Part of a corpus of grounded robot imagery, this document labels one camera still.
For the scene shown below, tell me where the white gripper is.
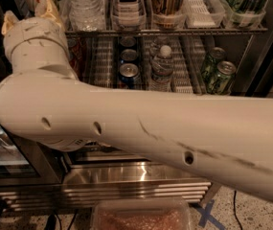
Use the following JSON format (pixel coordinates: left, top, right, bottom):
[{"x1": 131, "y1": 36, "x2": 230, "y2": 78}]
[{"x1": 1, "y1": 0, "x2": 78, "y2": 80}]

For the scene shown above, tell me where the clear water bottle top shelf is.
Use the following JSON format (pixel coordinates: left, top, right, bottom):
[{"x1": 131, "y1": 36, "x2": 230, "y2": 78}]
[{"x1": 69, "y1": 0, "x2": 105, "y2": 32}]

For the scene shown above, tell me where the tea bottle top shelf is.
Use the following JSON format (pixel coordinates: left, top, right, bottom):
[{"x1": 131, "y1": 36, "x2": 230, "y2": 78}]
[{"x1": 113, "y1": 0, "x2": 144, "y2": 29}]

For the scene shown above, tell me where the blue pepsi can back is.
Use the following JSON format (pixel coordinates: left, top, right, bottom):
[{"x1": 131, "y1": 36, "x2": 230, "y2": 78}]
[{"x1": 119, "y1": 36, "x2": 137, "y2": 51}]

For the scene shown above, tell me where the blue pepsi can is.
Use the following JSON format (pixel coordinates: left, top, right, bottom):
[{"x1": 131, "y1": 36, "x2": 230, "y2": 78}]
[
  {"x1": 118, "y1": 63, "x2": 141, "y2": 89},
  {"x1": 120, "y1": 49, "x2": 139, "y2": 65},
  {"x1": 119, "y1": 36, "x2": 137, "y2": 51}
]

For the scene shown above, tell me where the blue pepsi can middle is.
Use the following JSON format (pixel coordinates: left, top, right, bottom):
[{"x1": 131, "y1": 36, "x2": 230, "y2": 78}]
[{"x1": 120, "y1": 49, "x2": 139, "y2": 65}]

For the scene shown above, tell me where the blue pepsi can front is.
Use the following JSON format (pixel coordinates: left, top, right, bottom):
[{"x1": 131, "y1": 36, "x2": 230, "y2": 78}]
[{"x1": 118, "y1": 63, "x2": 141, "y2": 89}]

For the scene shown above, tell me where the brown tall can top shelf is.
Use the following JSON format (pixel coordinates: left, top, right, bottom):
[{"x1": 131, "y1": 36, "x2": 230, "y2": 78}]
[{"x1": 151, "y1": 0, "x2": 184, "y2": 29}]

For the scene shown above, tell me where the water bottle middle shelf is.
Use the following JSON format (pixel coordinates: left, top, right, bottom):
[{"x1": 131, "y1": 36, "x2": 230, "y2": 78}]
[{"x1": 149, "y1": 45, "x2": 174, "y2": 92}]

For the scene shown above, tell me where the green can back middle shelf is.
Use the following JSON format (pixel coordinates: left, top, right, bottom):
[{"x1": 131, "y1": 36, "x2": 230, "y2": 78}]
[{"x1": 201, "y1": 47, "x2": 226, "y2": 83}]

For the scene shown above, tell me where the green can front middle shelf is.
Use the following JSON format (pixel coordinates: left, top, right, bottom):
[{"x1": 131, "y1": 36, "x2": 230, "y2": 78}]
[{"x1": 207, "y1": 60, "x2": 237, "y2": 95}]

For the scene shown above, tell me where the clear plastic bin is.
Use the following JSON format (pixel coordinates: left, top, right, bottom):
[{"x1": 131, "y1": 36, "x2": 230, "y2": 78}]
[{"x1": 90, "y1": 197, "x2": 193, "y2": 230}]

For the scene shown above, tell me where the black cable left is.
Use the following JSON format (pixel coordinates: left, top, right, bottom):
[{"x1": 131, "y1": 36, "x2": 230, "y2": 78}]
[{"x1": 43, "y1": 208, "x2": 80, "y2": 230}]

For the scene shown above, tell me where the black cable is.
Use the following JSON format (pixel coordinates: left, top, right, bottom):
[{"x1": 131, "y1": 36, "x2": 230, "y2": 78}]
[
  {"x1": 232, "y1": 190, "x2": 244, "y2": 230},
  {"x1": 43, "y1": 208, "x2": 80, "y2": 230}
]

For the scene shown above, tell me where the black cable right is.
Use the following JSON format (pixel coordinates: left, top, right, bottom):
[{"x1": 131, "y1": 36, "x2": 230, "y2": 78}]
[{"x1": 232, "y1": 190, "x2": 244, "y2": 230}]

